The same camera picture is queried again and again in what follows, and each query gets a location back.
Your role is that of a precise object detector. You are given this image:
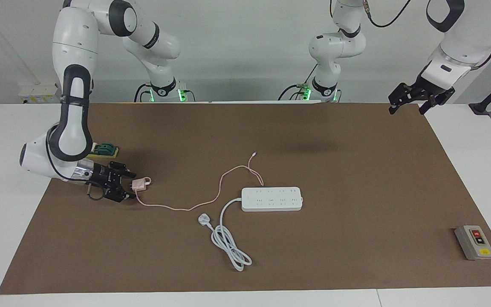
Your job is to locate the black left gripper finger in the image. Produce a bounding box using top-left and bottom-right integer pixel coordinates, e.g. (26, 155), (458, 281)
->
(389, 84), (419, 115)
(419, 97), (446, 115)

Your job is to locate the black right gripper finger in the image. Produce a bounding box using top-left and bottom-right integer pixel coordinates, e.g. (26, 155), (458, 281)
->
(109, 162), (137, 179)
(106, 188), (136, 203)

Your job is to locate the pink charging cable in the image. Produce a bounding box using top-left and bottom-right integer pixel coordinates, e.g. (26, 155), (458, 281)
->
(133, 151), (265, 211)

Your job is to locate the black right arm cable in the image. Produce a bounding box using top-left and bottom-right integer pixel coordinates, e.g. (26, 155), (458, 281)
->
(45, 126), (103, 201)

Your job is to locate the grey switch box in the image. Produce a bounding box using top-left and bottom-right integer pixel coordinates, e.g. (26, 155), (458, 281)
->
(454, 225), (491, 261)

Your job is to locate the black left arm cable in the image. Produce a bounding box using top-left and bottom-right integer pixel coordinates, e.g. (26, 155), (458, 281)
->
(361, 0), (412, 29)

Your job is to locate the white power strip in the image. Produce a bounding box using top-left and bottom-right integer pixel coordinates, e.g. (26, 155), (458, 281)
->
(241, 187), (304, 212)

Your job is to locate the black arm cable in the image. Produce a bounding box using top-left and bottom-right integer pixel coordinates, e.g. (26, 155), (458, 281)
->
(45, 126), (103, 201)
(361, 0), (412, 29)

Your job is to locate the white box with yellow labels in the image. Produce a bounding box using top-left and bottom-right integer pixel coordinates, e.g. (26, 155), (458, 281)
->
(19, 83), (61, 104)

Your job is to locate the white power cord with plug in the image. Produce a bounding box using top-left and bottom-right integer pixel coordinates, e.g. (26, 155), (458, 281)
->
(198, 197), (253, 272)

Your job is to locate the brown table mat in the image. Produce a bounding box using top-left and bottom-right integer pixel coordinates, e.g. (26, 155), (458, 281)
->
(0, 102), (491, 295)

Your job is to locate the green knife switch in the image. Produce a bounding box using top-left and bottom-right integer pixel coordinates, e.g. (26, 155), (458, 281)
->
(91, 142), (119, 159)

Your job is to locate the black base cable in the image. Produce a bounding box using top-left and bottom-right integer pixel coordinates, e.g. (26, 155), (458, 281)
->
(134, 83), (152, 103)
(278, 64), (318, 101)

